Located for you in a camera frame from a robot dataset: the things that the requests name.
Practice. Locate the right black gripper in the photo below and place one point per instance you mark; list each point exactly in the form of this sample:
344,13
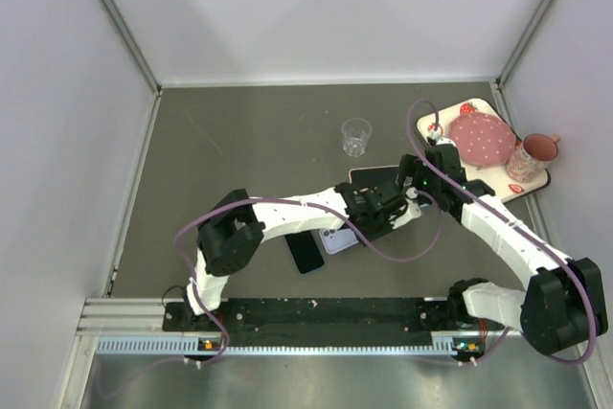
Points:
410,167

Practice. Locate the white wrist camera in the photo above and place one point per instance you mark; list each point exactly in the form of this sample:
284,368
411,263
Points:
410,211
436,137

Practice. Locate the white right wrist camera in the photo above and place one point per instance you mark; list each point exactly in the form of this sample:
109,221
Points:
436,137

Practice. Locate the clear plastic cup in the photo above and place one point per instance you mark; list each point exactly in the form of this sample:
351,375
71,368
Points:
356,134

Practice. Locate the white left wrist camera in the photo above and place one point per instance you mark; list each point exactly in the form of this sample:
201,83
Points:
410,211

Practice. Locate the pink polka dot plate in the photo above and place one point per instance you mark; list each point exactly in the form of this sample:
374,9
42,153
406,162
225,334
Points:
482,140

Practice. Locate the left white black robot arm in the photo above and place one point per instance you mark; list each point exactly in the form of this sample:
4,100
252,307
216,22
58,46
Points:
227,241

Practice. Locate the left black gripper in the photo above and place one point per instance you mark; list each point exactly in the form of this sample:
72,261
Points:
384,230

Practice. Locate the lavender phone case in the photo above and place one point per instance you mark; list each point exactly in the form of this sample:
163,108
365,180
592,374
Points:
337,241

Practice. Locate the black phone blue edge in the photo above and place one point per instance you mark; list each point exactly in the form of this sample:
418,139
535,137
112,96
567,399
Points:
305,252

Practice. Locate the grey slotted cable duct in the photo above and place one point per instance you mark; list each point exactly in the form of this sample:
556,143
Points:
442,345

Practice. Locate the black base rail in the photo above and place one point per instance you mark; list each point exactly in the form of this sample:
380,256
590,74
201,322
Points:
330,322

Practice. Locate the pink floral mug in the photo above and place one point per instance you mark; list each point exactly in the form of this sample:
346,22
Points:
535,153

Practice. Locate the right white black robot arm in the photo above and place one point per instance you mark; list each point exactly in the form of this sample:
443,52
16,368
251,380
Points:
561,303

